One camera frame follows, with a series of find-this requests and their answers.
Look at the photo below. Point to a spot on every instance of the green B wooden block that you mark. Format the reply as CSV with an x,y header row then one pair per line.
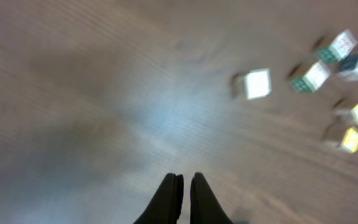
x,y
334,48

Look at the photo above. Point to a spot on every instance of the yellow top wooden block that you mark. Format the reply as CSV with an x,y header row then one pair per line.
x,y
344,138

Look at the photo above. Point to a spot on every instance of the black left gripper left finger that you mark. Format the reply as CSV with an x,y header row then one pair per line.
x,y
165,205

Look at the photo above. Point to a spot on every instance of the yellow S wooden block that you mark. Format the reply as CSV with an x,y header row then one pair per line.
x,y
252,84

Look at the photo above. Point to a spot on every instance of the green framed wooden block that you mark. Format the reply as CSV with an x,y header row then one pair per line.
x,y
309,77

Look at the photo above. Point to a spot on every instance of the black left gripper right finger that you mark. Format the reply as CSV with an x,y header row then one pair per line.
x,y
205,208

